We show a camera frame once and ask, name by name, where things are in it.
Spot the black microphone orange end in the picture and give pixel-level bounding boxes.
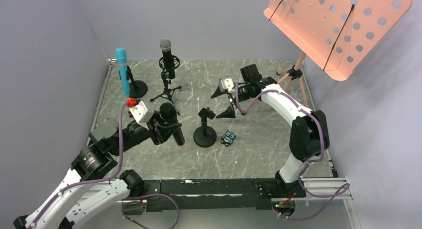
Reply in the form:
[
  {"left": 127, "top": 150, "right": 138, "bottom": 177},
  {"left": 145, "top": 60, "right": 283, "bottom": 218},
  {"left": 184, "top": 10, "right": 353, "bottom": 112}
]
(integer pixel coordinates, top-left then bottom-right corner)
[{"left": 159, "top": 102, "right": 185, "bottom": 146}]

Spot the black round-base phone stand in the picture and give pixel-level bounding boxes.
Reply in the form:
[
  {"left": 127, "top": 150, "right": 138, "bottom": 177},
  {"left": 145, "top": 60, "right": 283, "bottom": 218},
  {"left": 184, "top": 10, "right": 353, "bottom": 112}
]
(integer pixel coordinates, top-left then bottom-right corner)
[{"left": 193, "top": 107, "right": 217, "bottom": 148}]

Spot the black round-base mic stand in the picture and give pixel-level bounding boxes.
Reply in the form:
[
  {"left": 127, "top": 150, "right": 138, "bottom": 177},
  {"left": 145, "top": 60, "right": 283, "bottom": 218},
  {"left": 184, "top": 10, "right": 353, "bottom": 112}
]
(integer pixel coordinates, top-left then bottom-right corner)
[{"left": 127, "top": 66, "right": 148, "bottom": 98}]

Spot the black tripod shock mount stand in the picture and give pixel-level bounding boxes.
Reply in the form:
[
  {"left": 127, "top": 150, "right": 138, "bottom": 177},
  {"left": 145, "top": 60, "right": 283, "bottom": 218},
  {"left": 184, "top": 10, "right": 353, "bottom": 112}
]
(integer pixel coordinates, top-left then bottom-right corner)
[{"left": 149, "top": 55, "right": 182, "bottom": 116}]

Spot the blue toy microphone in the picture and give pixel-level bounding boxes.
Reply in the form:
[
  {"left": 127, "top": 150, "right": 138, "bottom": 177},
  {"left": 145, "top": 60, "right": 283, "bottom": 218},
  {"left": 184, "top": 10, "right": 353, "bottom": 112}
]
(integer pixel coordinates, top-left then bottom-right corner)
[{"left": 115, "top": 47, "right": 130, "bottom": 98}]

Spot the black microphone silver head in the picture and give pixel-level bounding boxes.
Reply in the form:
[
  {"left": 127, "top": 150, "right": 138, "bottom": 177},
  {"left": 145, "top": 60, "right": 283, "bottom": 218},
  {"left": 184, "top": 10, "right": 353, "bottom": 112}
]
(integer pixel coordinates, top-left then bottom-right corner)
[{"left": 159, "top": 38, "right": 176, "bottom": 80}]

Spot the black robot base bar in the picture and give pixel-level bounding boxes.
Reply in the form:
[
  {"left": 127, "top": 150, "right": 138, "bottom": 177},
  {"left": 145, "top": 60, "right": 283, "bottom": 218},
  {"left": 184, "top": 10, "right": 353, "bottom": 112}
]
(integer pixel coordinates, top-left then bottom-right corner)
[{"left": 141, "top": 178, "right": 306, "bottom": 212}]

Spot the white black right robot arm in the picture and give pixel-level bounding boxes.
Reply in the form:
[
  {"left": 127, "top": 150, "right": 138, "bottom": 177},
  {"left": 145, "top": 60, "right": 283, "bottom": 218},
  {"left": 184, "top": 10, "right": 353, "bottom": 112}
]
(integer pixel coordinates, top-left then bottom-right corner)
[{"left": 211, "top": 64, "right": 330, "bottom": 184}]

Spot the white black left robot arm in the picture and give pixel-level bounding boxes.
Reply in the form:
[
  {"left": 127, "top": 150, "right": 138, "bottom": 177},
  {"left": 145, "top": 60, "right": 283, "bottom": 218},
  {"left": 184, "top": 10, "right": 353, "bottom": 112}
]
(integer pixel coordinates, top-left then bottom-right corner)
[{"left": 13, "top": 114, "right": 182, "bottom": 229}]

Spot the pink music stand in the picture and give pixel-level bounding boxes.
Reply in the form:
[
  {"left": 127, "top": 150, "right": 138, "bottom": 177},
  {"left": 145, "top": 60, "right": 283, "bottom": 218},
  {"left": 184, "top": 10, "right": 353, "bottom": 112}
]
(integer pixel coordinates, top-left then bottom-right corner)
[{"left": 263, "top": 0, "right": 413, "bottom": 91}]

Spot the blue owl toy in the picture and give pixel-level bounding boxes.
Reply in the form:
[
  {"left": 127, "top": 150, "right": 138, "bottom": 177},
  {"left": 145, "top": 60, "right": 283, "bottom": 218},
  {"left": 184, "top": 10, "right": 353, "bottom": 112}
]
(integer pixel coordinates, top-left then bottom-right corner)
[{"left": 220, "top": 130, "right": 236, "bottom": 146}]

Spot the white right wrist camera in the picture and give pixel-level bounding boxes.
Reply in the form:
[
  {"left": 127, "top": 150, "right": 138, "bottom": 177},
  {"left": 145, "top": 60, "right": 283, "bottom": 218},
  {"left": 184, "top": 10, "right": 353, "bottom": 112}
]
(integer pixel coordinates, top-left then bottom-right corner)
[{"left": 219, "top": 78, "right": 235, "bottom": 94}]

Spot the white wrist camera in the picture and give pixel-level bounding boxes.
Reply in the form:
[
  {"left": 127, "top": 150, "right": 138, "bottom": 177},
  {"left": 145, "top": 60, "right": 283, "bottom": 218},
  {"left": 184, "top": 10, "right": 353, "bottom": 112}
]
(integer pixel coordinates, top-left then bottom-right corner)
[
  {"left": 219, "top": 78, "right": 235, "bottom": 94},
  {"left": 126, "top": 98, "right": 155, "bottom": 124}
]

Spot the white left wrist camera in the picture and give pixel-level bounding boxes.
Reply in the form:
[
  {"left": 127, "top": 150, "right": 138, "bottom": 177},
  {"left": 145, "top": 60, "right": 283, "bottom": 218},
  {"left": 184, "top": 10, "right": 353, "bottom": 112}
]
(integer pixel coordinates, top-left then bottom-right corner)
[{"left": 126, "top": 98, "right": 155, "bottom": 124}]

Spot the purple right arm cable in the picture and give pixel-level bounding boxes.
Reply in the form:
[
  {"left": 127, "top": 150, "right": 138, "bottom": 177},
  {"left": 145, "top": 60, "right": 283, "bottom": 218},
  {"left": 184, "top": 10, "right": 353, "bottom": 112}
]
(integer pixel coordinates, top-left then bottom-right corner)
[{"left": 233, "top": 82, "right": 351, "bottom": 222}]

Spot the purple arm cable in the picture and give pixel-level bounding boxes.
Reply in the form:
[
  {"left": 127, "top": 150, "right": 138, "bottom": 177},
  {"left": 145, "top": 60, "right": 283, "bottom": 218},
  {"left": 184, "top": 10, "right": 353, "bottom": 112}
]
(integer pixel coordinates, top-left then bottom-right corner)
[
  {"left": 233, "top": 82, "right": 351, "bottom": 222},
  {"left": 28, "top": 102, "right": 130, "bottom": 229}
]

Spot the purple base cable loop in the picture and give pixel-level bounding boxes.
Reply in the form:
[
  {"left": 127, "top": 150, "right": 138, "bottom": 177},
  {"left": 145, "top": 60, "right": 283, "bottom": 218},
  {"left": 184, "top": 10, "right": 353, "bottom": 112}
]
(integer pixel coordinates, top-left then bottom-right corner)
[{"left": 121, "top": 194, "right": 180, "bottom": 229}]

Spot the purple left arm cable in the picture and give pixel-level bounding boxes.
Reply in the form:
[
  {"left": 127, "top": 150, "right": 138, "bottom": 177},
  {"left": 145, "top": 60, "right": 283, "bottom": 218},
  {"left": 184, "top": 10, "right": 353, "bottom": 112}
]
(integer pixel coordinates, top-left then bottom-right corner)
[{"left": 28, "top": 102, "right": 130, "bottom": 229}]

